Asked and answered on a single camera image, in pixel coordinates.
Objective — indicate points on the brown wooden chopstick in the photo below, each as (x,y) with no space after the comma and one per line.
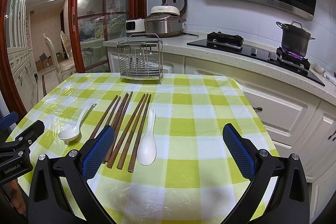
(123,113)
(121,139)
(114,126)
(94,132)
(131,134)
(137,141)
(108,121)

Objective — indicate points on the black stock pot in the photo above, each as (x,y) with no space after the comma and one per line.
(294,38)

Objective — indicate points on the metal wire utensil rack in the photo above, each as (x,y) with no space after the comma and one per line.
(140,57)

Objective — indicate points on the white ceramic spoon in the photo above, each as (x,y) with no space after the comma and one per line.
(71,134)
(147,150)

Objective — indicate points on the small white appliance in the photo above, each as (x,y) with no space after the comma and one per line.
(135,26)

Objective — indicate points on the red framed glass door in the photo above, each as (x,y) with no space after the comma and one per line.
(93,22)

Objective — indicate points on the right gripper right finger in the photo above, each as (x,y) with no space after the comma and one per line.
(289,201)

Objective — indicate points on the person's left hand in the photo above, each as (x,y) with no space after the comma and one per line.
(16,197)

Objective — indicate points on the black gas stove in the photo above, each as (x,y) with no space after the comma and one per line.
(281,58)

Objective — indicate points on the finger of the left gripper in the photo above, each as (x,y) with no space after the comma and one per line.
(28,136)
(8,121)

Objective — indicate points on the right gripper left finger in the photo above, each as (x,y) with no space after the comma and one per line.
(48,202)

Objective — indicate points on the silver rice cooker open lid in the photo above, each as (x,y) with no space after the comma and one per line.
(167,19)

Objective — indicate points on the green checkered tablecloth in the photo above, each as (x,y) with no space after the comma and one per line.
(193,179)

